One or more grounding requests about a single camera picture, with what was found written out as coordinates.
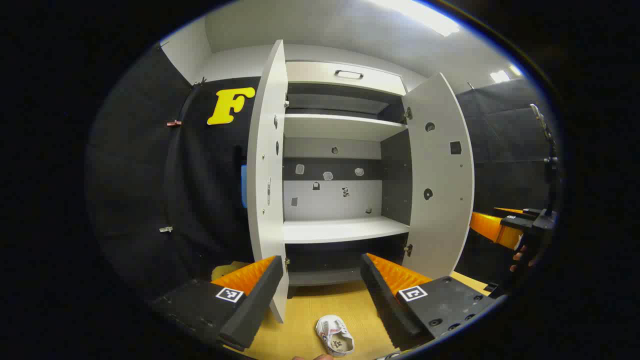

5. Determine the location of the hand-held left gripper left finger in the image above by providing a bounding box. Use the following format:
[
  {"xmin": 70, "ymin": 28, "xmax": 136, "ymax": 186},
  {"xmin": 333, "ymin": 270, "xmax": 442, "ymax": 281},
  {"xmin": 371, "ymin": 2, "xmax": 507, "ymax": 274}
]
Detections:
[{"xmin": 150, "ymin": 255, "xmax": 285, "ymax": 351}]

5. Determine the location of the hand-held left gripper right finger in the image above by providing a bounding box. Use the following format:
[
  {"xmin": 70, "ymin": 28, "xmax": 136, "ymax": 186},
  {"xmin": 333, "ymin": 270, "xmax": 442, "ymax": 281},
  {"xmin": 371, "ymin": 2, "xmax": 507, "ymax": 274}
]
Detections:
[{"xmin": 360, "ymin": 252, "xmax": 501, "ymax": 351}]

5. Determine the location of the white grey shoe cabinet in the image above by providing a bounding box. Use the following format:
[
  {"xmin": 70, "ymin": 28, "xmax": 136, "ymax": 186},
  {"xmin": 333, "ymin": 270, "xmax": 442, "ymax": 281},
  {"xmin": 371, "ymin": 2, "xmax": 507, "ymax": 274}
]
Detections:
[{"xmin": 282, "ymin": 60, "xmax": 415, "ymax": 300}]

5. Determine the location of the white cabinet drawer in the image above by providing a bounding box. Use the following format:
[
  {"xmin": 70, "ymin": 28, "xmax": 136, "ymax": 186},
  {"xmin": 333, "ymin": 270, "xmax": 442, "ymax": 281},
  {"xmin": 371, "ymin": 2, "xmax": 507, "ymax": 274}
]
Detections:
[{"xmin": 286, "ymin": 61, "xmax": 407, "ymax": 96}]

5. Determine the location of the black metal stand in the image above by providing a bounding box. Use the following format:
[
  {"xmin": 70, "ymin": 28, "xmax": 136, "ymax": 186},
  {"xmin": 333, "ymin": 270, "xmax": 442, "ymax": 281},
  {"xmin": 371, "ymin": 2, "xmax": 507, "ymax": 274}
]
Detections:
[{"xmin": 529, "ymin": 102, "xmax": 559, "ymax": 216}]

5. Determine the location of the long ceiling light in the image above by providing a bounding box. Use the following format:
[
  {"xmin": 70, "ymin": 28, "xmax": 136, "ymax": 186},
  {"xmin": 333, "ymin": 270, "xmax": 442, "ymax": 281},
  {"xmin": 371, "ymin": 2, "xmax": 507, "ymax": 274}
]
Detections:
[{"xmin": 370, "ymin": 0, "xmax": 461, "ymax": 37}]

